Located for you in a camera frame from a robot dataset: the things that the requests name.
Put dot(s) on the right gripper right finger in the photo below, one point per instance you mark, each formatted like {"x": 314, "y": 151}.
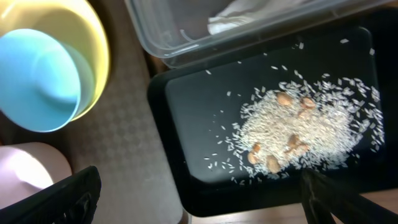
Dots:
{"x": 323, "y": 200}

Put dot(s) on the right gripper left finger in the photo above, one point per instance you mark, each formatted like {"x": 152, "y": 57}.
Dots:
{"x": 72, "y": 200}

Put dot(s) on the rice and nut scraps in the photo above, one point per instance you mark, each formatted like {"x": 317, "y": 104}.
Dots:
{"x": 318, "y": 106}

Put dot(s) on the light blue bowl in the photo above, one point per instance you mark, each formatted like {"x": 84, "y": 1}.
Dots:
{"x": 44, "y": 83}

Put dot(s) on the brown serving tray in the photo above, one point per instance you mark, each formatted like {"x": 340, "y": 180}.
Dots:
{"x": 118, "y": 135}

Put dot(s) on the black tray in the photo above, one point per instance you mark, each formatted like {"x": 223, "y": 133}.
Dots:
{"x": 195, "y": 107}

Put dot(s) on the yellow plate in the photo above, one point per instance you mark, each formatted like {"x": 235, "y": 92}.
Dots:
{"x": 73, "y": 22}

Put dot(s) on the clear plastic bin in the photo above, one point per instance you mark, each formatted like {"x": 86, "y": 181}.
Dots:
{"x": 176, "y": 30}

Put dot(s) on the white paper napkin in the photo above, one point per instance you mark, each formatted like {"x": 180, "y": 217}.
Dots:
{"x": 241, "y": 12}

